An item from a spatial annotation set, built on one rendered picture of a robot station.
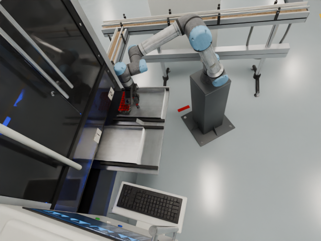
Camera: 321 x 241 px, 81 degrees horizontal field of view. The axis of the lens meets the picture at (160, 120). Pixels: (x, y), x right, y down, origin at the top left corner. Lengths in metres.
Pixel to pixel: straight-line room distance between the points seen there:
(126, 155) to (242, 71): 2.04
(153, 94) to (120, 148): 0.50
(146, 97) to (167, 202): 0.78
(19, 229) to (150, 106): 1.08
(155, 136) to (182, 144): 0.94
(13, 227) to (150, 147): 0.86
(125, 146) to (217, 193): 1.12
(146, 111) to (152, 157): 0.36
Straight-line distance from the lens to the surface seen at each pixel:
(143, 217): 1.29
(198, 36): 1.09
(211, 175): 2.11
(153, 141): 1.30
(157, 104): 1.44
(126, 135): 1.38
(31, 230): 0.62
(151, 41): 1.23
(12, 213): 0.72
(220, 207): 2.07
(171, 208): 1.23
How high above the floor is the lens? 2.05
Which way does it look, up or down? 59 degrees down
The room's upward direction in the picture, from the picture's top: 20 degrees counter-clockwise
